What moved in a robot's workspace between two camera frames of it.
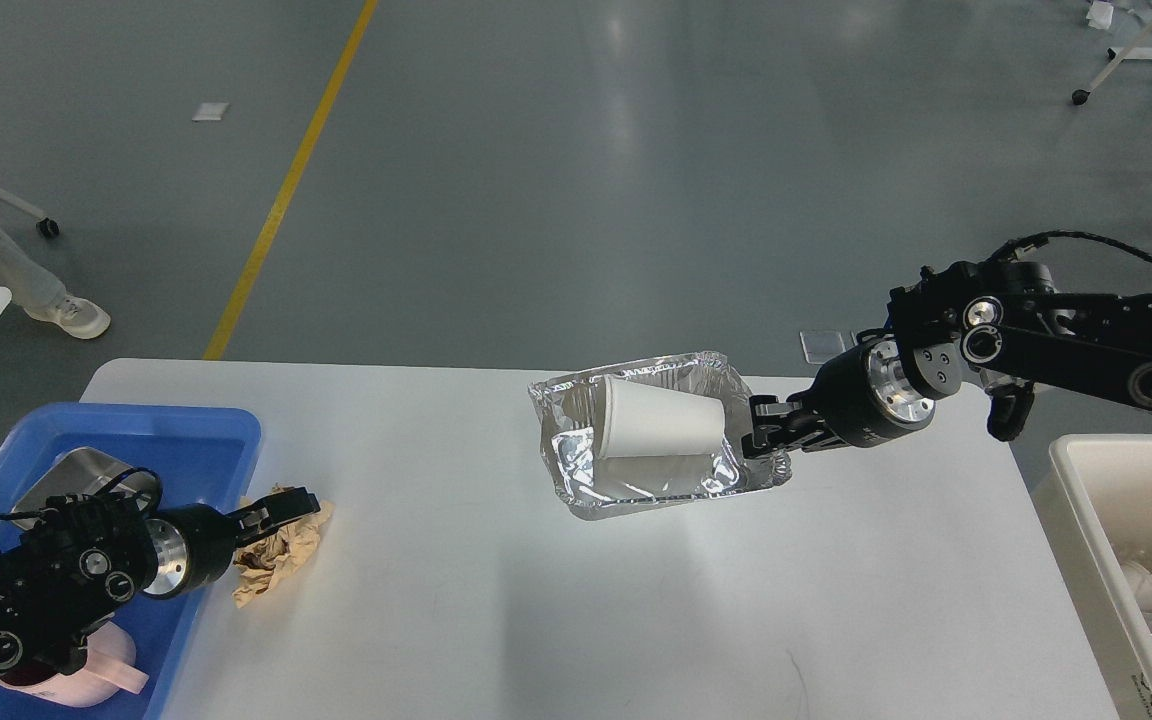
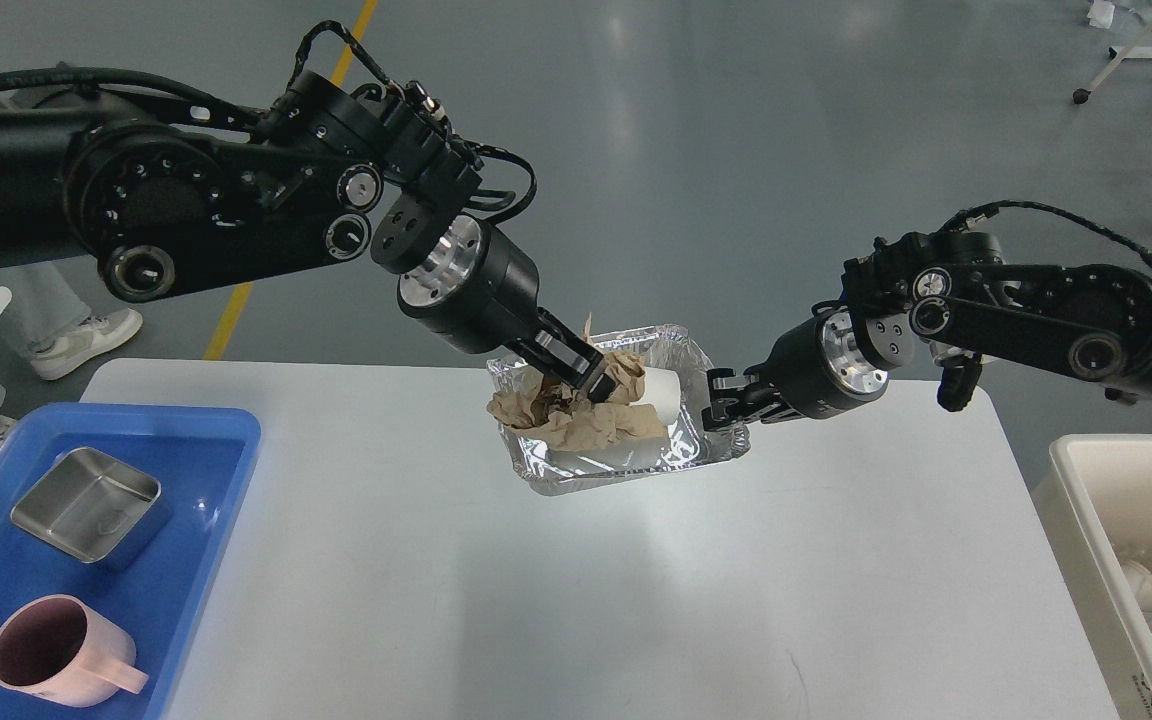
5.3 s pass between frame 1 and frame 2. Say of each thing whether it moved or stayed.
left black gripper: moved
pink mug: stayed
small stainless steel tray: stayed
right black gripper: moved
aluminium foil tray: moved
